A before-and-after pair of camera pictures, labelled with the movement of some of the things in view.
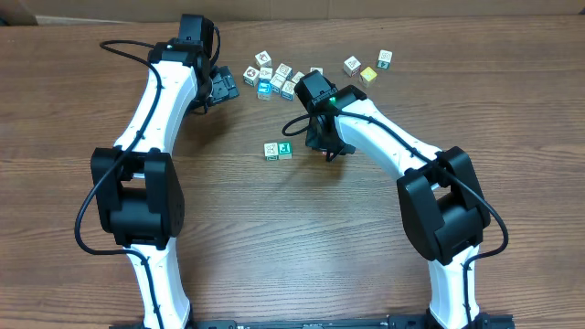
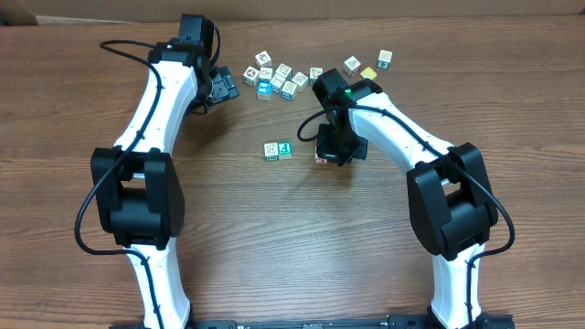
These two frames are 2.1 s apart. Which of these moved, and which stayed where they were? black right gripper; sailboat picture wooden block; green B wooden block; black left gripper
Moved: black right gripper
Stayed: black left gripper; green B wooden block; sailboat picture wooden block
